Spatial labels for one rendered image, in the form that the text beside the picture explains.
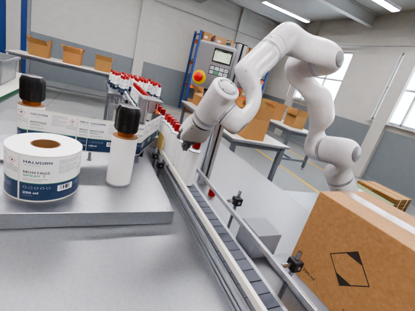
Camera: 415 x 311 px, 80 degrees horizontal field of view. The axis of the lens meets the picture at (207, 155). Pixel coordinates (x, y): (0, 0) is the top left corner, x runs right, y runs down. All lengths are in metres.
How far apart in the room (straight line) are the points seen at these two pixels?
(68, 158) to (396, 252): 0.87
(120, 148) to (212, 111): 0.36
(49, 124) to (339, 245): 1.07
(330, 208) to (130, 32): 8.22
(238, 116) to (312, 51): 0.38
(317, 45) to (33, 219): 1.02
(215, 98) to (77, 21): 8.04
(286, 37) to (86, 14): 7.96
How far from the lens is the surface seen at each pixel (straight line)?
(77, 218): 0.84
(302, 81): 1.07
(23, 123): 1.16
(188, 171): 1.03
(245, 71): 0.80
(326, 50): 0.98
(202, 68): 1.14
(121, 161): 0.92
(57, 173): 0.84
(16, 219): 0.85
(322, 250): 0.80
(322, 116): 1.09
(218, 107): 0.72
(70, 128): 1.12
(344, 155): 1.12
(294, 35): 0.94
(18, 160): 0.84
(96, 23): 8.61
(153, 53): 8.69
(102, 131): 1.12
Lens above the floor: 1.35
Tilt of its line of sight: 18 degrees down
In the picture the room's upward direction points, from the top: 15 degrees clockwise
